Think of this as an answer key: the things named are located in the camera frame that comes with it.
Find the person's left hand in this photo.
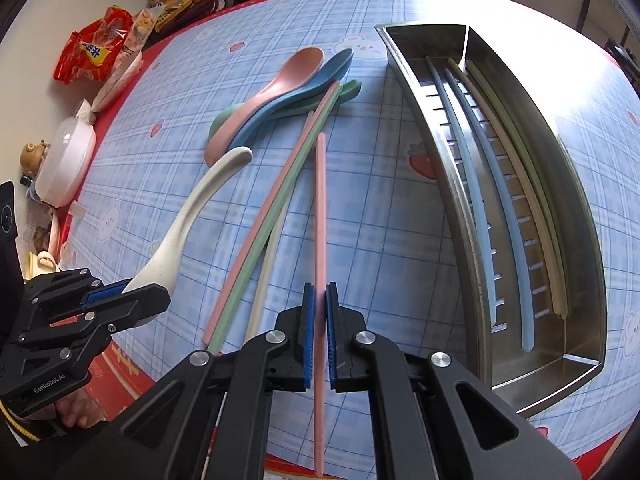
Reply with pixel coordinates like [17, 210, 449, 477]
[50, 375, 108, 431]

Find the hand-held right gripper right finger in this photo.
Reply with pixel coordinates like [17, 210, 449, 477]
[325, 282, 583, 480]

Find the beige chopstick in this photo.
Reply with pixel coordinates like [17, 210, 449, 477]
[245, 111, 316, 344]

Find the white plastic wrapper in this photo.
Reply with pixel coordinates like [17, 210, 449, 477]
[90, 50, 146, 112]

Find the white bowl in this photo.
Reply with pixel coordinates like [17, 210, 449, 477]
[34, 116, 97, 208]

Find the white spoon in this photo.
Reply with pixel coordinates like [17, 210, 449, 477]
[122, 146, 253, 326]

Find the beige snack packet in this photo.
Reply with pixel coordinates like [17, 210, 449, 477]
[120, 7, 166, 51]

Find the blue spoon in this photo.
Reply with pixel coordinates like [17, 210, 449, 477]
[232, 48, 355, 148]

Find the red snack bag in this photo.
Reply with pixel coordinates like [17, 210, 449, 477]
[54, 5, 135, 84]

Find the pink spoon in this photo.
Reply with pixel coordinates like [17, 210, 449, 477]
[204, 46, 325, 167]

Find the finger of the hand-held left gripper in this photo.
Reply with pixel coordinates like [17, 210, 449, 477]
[22, 267, 131, 322]
[17, 283, 172, 362]

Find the blue chopstick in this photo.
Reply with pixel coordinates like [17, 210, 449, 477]
[445, 68, 535, 353]
[425, 56, 501, 335]

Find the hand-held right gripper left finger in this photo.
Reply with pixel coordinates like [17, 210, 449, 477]
[52, 282, 316, 480]

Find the green spoon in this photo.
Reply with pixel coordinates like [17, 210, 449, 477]
[209, 79, 362, 141]

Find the brown bear-shaped bottle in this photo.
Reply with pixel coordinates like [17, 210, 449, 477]
[20, 141, 51, 176]

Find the metal utensil tray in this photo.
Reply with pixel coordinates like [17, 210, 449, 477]
[375, 22, 608, 418]

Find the dark red garment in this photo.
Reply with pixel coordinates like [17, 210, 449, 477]
[165, 0, 231, 36]

